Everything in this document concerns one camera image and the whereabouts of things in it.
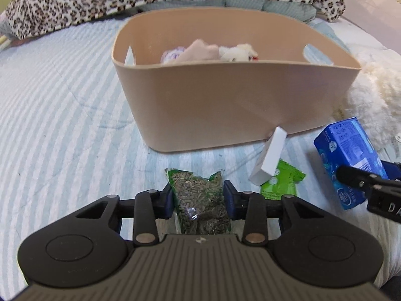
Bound beige plastic storage basket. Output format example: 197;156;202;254
111;6;363;154

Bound white fluffy plush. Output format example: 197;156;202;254
332;53;401;152

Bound purple and white plush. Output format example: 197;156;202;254
161;46;188;65

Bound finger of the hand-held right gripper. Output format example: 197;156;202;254
336;164;385;195
380;160;401;181

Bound green sachet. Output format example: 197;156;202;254
260;159;307;202

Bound small white plush toy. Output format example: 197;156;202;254
218;43;260;63

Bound blue tissue pack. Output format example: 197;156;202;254
314;117;389;211

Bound soft toys inside basket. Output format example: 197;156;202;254
178;39;220;63

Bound blue striped bed sheet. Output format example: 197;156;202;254
0;15;401;292

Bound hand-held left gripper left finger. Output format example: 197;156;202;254
75;184;175;248

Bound green packet of seeds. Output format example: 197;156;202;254
164;167;233;236

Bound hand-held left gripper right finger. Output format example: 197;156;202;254
223;180;326;246

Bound small white box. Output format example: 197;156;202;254
249;127;287;186

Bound teal quilted cushion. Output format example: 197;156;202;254
138;0;318;23

